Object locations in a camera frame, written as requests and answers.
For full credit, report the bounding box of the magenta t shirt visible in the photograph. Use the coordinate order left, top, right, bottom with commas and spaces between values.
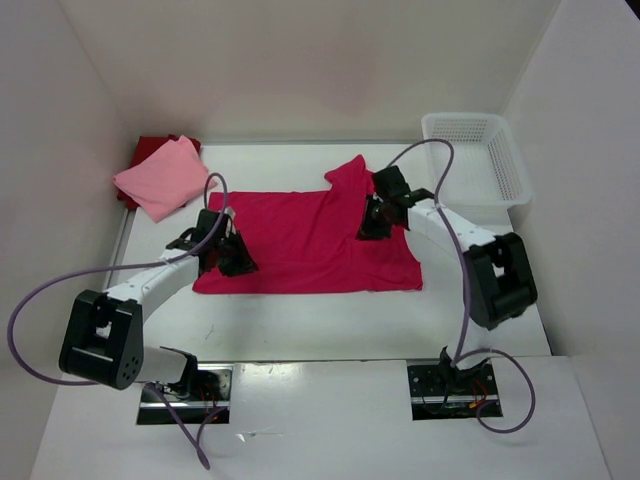
193, 155, 423, 295

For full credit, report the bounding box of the light pink t shirt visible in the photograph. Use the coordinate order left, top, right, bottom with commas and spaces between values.
112, 134, 218, 225

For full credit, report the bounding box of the dark red t shirt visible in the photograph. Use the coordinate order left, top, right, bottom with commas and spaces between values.
115, 133, 202, 211

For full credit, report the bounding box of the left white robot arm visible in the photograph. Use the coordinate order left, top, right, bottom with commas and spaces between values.
59, 230, 258, 400

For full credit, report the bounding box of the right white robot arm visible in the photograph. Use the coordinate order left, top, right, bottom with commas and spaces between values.
357, 189, 537, 393

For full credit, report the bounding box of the white plastic basket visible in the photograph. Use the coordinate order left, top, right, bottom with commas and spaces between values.
421, 112, 533, 214

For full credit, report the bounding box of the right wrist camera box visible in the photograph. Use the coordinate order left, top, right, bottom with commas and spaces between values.
372, 165, 411, 201

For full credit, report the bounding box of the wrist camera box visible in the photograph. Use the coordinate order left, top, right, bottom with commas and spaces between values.
166, 207, 235, 255
372, 165, 411, 201

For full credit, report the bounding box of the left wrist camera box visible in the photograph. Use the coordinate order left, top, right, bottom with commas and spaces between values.
166, 207, 235, 255

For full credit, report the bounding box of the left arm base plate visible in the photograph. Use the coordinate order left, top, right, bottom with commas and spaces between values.
136, 362, 234, 426

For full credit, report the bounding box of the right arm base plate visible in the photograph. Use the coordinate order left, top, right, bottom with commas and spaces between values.
406, 361, 503, 421

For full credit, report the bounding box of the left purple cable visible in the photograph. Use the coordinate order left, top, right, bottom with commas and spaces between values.
7, 172, 236, 471

